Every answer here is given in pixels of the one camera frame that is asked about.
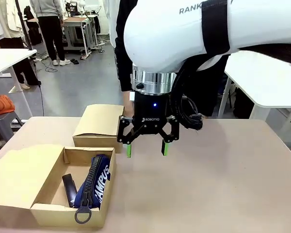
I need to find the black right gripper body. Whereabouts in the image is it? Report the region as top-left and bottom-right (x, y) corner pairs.
(132, 90), (172, 137)

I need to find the small cardboard box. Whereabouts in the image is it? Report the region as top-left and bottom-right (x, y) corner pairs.
(72, 104), (125, 154)

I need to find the navy zipper pencil case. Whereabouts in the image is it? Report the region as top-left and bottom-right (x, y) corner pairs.
(74, 154), (112, 225)

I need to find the long black stapler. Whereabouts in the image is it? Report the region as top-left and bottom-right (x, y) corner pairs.
(62, 173), (78, 209)

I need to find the person's right forearm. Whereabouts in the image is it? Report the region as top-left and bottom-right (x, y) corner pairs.
(114, 45), (134, 92)

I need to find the large cardboard box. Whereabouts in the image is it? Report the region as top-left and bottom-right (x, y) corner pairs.
(0, 144), (117, 229)

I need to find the person's right hand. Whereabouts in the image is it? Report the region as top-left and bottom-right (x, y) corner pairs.
(122, 90), (135, 117)

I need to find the person in black coat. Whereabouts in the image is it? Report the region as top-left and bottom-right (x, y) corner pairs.
(108, 0), (231, 117)

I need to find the white table with black pole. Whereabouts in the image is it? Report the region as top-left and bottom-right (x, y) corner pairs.
(218, 55), (291, 148)

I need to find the grey metal workbench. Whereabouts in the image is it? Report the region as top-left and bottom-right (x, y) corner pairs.
(62, 14), (99, 57)

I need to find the grey stool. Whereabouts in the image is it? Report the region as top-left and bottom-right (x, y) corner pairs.
(0, 111), (24, 157)

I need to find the orange cloth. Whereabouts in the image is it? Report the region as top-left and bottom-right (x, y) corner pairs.
(0, 95), (16, 115)

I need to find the person in grey hoodie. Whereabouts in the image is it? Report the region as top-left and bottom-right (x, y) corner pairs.
(30, 0), (71, 67)

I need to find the white table with round corner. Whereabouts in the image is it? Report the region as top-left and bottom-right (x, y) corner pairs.
(0, 48), (38, 115)

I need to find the black tripod pole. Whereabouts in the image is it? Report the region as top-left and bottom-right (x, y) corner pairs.
(14, 0), (45, 117)

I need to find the person in white coat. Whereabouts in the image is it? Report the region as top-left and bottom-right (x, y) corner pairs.
(0, 0), (42, 90)

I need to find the black cable bundle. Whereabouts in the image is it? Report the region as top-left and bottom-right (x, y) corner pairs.
(169, 63), (205, 131)

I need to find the black velcro strap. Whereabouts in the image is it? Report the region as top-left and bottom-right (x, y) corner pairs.
(200, 0), (231, 56)

